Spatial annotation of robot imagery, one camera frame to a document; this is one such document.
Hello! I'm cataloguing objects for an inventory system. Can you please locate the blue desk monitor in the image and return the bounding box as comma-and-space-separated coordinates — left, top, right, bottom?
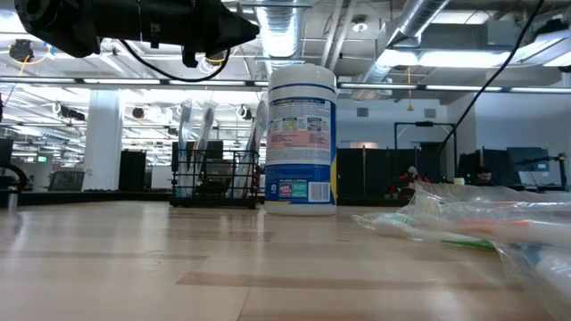
506, 146, 550, 173

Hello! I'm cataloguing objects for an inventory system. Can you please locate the black cabinet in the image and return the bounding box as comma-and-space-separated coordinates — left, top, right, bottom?
118, 149, 148, 193

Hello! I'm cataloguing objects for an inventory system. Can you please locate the silver spiral air duct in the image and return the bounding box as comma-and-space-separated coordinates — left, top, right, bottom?
356, 0, 452, 86

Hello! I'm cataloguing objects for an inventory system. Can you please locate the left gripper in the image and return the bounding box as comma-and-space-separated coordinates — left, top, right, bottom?
146, 0, 261, 69

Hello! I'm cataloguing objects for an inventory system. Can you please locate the black screen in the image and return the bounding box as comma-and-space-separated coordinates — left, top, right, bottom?
170, 140, 225, 174

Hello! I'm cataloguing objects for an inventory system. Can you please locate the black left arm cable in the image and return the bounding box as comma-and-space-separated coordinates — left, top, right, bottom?
119, 38, 232, 84

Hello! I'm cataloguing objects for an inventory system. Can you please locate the grey metal post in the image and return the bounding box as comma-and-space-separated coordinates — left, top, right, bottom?
0, 190, 19, 210

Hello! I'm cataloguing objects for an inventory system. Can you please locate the black desk monitor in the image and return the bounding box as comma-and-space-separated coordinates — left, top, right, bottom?
458, 149, 509, 186

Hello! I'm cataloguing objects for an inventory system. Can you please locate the long ceiling light strip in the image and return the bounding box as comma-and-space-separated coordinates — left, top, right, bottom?
0, 77, 269, 88
337, 82, 571, 94

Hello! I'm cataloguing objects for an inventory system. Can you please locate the blue wrapped toothbrush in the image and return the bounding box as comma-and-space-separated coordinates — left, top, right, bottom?
493, 243, 571, 321

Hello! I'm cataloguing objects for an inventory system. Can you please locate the black wire basket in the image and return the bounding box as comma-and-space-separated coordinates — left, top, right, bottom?
168, 149, 262, 210

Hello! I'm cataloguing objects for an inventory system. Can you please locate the black aluminium table frame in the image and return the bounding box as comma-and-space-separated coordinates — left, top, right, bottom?
17, 189, 396, 207

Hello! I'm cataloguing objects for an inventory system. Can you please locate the black partition wall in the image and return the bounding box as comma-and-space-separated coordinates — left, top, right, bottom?
335, 146, 421, 207

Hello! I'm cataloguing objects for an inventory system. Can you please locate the black ceiling-hung device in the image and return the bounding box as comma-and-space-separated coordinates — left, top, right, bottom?
8, 38, 36, 63

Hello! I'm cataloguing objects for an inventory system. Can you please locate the white wipes canister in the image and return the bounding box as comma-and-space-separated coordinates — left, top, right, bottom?
264, 62, 338, 218

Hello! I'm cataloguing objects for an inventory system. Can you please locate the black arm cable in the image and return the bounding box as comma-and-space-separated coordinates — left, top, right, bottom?
422, 0, 546, 179
119, 38, 232, 84

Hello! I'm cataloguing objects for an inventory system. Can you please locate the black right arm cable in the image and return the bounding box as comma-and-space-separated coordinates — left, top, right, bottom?
422, 0, 546, 179

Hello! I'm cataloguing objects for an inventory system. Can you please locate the orange wrapped toothbrush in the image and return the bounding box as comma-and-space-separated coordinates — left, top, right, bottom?
401, 180, 571, 249

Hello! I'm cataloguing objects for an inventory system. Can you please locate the purple toothbrush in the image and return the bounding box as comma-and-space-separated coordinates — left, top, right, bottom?
195, 103, 216, 197

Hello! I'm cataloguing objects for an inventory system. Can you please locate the silver round air duct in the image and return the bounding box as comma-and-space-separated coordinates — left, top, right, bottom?
254, 0, 307, 63

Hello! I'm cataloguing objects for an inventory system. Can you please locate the white pillar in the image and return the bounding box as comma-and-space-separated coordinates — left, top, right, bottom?
81, 88, 126, 193

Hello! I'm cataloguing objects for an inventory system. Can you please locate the black door frame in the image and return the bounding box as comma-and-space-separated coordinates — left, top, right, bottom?
393, 120, 459, 182

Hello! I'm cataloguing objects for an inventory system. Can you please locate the person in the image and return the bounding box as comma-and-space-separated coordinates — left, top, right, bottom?
398, 165, 433, 201
473, 167, 496, 187

